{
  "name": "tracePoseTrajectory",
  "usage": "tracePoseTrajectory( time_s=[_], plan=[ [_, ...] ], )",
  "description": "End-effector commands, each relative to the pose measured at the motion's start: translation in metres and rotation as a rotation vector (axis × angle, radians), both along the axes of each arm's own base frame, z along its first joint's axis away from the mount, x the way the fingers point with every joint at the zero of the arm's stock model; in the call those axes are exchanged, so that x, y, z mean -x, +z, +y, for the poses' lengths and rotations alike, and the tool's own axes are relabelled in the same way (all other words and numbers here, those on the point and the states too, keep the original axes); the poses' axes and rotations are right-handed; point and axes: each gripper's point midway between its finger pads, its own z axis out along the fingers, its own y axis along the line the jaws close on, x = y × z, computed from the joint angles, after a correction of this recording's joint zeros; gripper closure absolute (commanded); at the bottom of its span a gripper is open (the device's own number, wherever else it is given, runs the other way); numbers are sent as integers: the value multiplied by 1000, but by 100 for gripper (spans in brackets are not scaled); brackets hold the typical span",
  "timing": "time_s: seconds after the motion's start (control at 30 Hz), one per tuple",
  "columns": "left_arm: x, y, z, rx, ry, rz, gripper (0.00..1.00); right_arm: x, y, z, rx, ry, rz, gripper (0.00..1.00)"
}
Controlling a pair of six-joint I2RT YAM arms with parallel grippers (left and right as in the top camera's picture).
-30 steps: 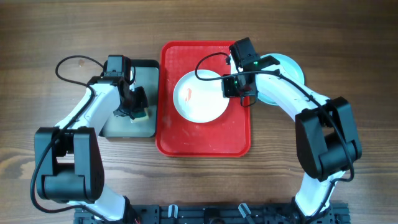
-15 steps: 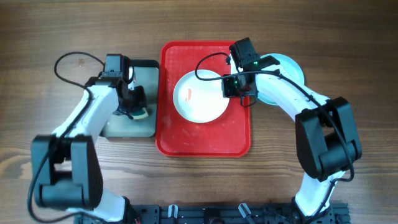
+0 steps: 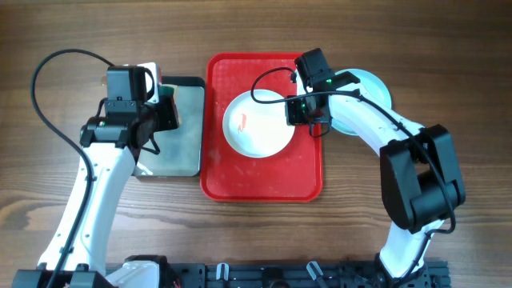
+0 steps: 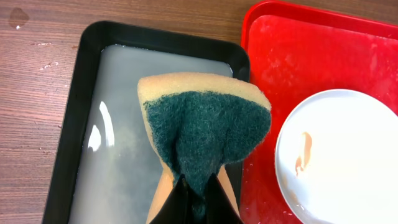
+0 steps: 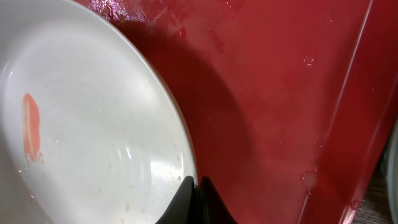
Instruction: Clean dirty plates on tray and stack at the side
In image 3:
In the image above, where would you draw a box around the green and yellow sponge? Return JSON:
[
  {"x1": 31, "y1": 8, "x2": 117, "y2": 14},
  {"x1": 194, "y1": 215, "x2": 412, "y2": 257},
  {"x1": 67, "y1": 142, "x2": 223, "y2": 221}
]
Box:
[{"x1": 158, "y1": 84, "x2": 178, "y2": 102}]

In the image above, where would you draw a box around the white plate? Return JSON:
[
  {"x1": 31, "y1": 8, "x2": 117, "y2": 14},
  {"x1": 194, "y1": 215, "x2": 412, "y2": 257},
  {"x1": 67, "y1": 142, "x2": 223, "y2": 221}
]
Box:
[{"x1": 222, "y1": 90, "x2": 295, "y2": 158}]

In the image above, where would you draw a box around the light blue plate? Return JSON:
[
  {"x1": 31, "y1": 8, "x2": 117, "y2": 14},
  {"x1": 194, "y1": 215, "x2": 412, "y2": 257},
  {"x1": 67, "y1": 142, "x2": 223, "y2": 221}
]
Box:
[
  {"x1": 331, "y1": 118, "x2": 358, "y2": 136},
  {"x1": 336, "y1": 68, "x2": 393, "y2": 109}
]

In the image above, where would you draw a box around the light blue plate front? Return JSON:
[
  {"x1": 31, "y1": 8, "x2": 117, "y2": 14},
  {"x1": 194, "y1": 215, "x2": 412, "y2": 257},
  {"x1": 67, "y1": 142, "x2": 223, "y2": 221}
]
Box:
[{"x1": 331, "y1": 118, "x2": 358, "y2": 136}]

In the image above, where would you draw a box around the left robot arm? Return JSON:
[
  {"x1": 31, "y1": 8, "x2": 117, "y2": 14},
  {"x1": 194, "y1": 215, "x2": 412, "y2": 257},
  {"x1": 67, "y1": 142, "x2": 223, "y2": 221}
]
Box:
[{"x1": 13, "y1": 62, "x2": 179, "y2": 287}]

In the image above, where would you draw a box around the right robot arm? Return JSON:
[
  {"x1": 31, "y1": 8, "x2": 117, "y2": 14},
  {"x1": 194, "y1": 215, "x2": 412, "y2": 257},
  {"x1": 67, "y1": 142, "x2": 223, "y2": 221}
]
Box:
[{"x1": 286, "y1": 49, "x2": 466, "y2": 286}]

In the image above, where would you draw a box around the black water tray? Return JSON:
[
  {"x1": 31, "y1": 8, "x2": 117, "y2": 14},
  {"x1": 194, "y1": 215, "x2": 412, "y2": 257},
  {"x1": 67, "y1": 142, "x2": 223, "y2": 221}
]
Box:
[{"x1": 134, "y1": 76, "x2": 205, "y2": 178}]

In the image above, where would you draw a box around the red plastic tray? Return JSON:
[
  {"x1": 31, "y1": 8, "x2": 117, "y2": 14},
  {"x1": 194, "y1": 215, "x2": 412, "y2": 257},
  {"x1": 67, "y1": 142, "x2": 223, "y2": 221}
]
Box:
[{"x1": 200, "y1": 52, "x2": 323, "y2": 202}]

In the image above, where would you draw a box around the right black cable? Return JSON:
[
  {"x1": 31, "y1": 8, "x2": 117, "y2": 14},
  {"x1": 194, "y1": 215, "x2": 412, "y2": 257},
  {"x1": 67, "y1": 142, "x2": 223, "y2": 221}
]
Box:
[{"x1": 250, "y1": 66, "x2": 457, "y2": 277}]

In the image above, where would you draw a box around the black cable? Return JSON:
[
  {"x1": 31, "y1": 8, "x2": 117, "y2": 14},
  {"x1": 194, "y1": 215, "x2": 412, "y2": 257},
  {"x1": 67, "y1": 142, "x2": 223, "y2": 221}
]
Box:
[
  {"x1": 250, "y1": 66, "x2": 457, "y2": 277},
  {"x1": 30, "y1": 48, "x2": 117, "y2": 288}
]

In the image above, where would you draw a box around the left black cable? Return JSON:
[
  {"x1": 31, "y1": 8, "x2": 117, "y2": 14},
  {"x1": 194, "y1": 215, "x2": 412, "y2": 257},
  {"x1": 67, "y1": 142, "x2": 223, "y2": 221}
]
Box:
[{"x1": 30, "y1": 48, "x2": 117, "y2": 288}]

